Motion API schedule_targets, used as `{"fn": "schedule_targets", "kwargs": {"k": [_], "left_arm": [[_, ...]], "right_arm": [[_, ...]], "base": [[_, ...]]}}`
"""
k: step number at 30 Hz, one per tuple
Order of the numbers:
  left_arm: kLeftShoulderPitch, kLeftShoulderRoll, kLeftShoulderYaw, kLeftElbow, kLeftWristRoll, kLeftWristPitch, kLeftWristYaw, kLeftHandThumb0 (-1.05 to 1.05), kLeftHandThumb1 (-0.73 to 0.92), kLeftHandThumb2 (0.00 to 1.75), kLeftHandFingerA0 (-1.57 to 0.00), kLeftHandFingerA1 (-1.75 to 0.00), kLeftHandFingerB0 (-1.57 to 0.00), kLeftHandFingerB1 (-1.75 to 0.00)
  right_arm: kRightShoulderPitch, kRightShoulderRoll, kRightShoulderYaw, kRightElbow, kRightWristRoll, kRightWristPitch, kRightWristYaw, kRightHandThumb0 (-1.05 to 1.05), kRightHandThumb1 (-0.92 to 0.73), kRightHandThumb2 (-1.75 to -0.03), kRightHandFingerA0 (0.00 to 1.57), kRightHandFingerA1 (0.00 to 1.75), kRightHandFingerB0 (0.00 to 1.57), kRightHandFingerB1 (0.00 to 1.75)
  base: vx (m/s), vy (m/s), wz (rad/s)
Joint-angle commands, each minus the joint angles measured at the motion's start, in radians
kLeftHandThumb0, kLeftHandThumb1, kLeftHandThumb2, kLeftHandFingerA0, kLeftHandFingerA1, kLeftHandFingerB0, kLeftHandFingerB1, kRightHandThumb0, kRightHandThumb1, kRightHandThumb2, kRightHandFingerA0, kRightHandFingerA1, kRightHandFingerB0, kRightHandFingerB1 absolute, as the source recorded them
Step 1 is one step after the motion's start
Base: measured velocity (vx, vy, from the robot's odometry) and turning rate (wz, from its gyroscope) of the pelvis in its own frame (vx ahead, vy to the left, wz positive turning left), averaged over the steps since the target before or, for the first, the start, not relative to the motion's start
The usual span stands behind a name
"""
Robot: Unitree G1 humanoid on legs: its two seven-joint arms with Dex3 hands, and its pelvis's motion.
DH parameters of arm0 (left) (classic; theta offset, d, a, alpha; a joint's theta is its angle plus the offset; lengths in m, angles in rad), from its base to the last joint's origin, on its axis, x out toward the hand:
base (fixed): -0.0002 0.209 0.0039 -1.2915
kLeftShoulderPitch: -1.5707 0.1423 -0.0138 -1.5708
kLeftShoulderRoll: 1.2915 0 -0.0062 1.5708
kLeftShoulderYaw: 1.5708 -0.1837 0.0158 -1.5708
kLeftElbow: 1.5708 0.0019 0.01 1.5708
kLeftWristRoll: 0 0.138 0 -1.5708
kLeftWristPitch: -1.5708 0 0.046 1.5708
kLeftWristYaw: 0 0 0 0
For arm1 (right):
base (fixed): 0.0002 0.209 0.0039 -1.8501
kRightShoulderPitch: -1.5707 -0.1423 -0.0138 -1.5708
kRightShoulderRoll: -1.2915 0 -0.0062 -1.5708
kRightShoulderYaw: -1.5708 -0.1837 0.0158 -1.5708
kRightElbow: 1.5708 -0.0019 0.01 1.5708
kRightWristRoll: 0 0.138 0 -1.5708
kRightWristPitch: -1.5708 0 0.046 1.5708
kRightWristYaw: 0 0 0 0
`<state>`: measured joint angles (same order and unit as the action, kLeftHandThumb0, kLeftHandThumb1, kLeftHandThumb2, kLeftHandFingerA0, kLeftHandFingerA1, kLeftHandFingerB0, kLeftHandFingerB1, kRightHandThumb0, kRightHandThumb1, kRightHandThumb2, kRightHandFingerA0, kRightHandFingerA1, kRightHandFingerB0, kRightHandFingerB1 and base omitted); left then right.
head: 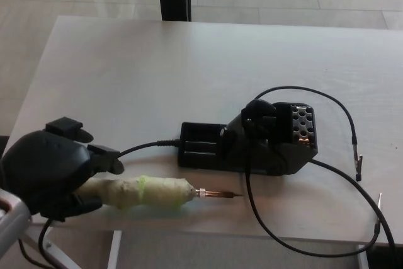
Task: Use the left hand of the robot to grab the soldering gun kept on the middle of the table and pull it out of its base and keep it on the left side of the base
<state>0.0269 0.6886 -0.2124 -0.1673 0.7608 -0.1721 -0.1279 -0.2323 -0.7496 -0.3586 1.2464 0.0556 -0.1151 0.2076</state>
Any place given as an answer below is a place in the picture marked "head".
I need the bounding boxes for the black soldering iron cable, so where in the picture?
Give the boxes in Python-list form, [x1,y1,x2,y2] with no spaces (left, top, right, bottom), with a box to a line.
[17,139,182,269]

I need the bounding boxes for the tape-wrapped soldering iron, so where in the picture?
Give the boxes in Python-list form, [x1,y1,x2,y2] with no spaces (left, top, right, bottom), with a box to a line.
[75,175,245,212]

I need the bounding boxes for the white diagonal table brace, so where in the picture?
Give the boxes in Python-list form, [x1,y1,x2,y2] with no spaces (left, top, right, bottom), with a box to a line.
[21,226,79,269]

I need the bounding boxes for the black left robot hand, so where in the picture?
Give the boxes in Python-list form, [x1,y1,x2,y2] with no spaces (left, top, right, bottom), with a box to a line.
[1,117,125,223]

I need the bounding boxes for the white table leg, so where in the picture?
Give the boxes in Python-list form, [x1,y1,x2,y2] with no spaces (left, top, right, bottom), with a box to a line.
[357,245,369,269]
[106,230,123,269]

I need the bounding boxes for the black soldering station base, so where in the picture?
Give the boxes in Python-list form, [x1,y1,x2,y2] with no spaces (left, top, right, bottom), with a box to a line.
[178,99,319,177]

